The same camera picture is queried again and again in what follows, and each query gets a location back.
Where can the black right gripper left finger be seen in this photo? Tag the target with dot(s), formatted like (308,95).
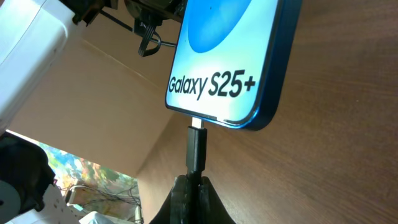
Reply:
(174,208)

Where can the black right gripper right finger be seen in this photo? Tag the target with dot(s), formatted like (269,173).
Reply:
(210,207)

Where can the blue Samsung Galaxy smartphone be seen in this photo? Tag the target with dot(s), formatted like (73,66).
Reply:
(230,61)

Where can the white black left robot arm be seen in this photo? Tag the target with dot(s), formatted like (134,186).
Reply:
(101,103)

